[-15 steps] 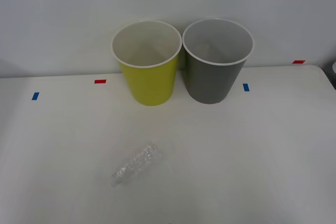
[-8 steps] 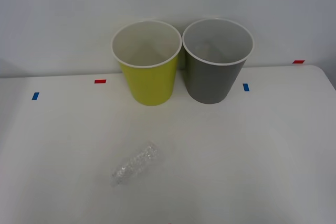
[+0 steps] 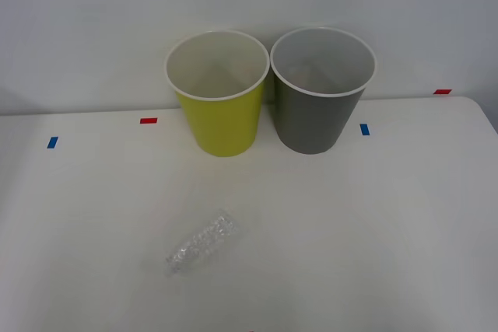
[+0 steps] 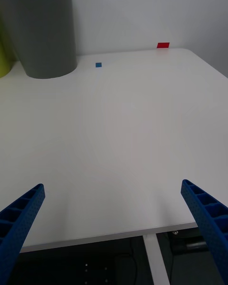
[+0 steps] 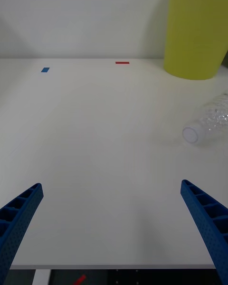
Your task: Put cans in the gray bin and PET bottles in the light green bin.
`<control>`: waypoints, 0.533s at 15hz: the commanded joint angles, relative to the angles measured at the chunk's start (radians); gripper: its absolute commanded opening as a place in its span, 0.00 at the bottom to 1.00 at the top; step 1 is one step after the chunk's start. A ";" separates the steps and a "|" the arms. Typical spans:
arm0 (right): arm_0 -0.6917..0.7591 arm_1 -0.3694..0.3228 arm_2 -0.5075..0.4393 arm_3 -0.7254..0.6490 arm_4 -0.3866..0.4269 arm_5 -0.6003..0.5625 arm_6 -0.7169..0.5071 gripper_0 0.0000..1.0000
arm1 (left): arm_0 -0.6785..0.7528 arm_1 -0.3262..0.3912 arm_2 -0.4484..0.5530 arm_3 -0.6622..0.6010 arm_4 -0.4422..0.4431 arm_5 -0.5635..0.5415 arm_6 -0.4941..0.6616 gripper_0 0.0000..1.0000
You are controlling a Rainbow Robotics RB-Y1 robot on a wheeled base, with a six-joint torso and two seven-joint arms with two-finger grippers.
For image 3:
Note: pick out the grey plastic bin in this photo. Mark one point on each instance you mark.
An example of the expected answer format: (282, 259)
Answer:
(311, 122)

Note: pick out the clear plastic bottle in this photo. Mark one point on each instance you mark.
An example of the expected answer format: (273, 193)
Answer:
(202, 240)

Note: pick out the yellow-green plastic bin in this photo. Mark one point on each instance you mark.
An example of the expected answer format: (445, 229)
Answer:
(223, 126)

